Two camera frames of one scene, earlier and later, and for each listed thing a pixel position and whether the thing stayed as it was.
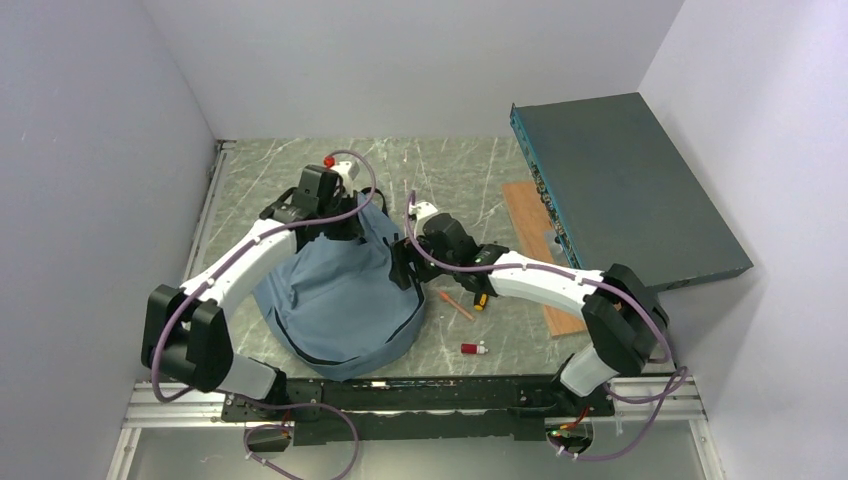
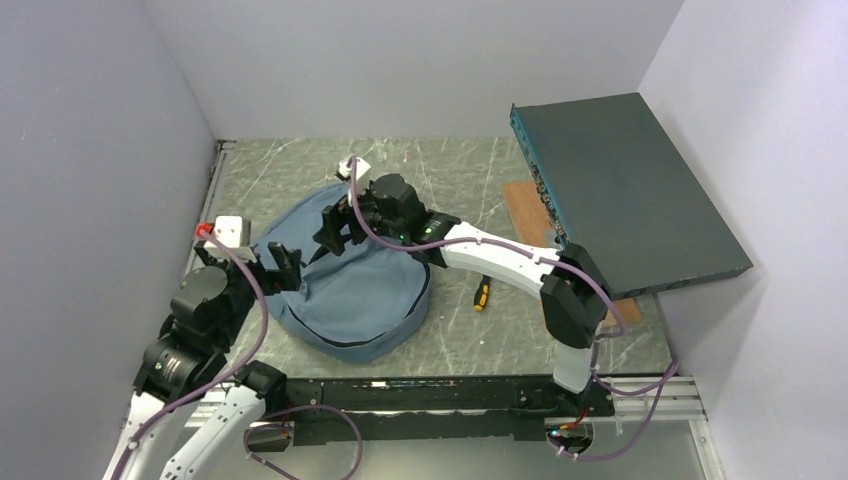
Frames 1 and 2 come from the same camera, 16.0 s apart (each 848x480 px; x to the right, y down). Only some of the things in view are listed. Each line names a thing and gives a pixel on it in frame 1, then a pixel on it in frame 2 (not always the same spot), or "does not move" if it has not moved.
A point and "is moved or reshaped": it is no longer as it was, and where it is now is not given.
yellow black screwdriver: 480,301 does not move
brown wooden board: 530,228 does not move
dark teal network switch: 619,191 does not move
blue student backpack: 334,304 is moved or reshaped
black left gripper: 352,231 to 286,277
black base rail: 432,409 does not move
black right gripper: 403,252 to 334,220
